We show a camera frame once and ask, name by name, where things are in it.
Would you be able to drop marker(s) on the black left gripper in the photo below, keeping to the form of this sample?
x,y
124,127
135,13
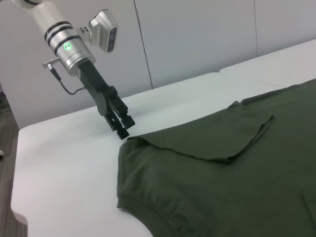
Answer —
x,y
96,84

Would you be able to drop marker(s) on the dark green t-shirt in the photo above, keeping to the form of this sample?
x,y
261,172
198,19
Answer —
x,y
222,172

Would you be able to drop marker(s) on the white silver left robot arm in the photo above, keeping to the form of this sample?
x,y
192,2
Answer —
x,y
64,42

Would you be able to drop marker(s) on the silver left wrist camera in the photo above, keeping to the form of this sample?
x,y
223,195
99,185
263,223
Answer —
x,y
103,29

